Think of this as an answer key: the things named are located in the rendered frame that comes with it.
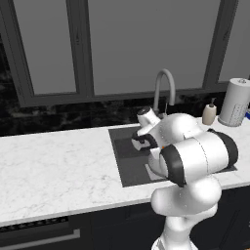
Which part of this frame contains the silver dishwasher handle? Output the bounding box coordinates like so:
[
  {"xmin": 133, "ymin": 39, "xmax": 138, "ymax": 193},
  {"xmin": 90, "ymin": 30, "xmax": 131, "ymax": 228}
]
[{"xmin": 0, "ymin": 228, "xmax": 82, "ymax": 250}]

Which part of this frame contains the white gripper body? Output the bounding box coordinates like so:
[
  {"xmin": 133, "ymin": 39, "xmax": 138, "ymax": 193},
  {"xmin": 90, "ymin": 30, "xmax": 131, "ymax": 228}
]
[{"xmin": 144, "ymin": 163, "xmax": 168, "ymax": 183}]

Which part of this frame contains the dark cupboard door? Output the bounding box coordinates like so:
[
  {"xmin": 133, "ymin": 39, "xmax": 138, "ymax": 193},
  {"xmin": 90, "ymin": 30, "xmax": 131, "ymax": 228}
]
[
  {"xmin": 91, "ymin": 200, "xmax": 167, "ymax": 250},
  {"xmin": 189, "ymin": 186, "xmax": 250, "ymax": 250}
]

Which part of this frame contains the dark grey sink basin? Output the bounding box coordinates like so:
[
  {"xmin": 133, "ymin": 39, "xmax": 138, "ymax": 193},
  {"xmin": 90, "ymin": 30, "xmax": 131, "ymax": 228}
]
[{"xmin": 107, "ymin": 125, "xmax": 238, "ymax": 188}]

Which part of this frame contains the grey framed window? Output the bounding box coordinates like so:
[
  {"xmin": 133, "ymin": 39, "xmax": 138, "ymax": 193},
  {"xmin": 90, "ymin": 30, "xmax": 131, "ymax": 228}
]
[{"xmin": 0, "ymin": 0, "xmax": 250, "ymax": 108}]

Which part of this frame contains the beige soap dispenser bottle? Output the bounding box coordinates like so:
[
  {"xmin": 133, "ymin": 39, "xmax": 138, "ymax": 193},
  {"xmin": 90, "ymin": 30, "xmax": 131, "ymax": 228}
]
[{"xmin": 201, "ymin": 97, "xmax": 218, "ymax": 127}]

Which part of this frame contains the white paper towel roll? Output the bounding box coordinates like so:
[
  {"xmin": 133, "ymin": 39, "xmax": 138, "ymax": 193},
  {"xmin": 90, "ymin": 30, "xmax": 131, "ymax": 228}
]
[{"xmin": 217, "ymin": 77, "xmax": 250, "ymax": 128}]

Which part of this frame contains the grey curved sink faucet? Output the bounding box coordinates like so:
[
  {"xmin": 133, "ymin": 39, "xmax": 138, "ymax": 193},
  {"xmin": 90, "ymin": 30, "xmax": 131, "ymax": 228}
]
[{"xmin": 152, "ymin": 67, "xmax": 177, "ymax": 117}]

